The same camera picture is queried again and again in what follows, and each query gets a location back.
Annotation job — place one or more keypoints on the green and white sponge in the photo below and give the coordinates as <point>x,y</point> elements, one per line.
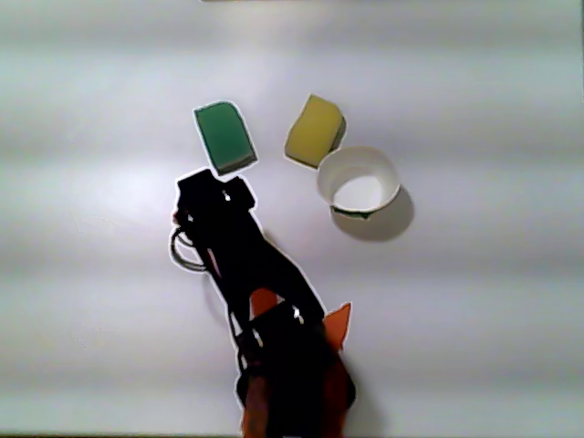
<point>223,132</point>

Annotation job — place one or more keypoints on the yellow and white sponge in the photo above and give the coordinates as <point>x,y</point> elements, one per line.
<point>312,130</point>

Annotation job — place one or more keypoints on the white paper cup green sleeve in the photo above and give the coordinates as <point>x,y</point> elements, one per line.
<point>360,191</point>

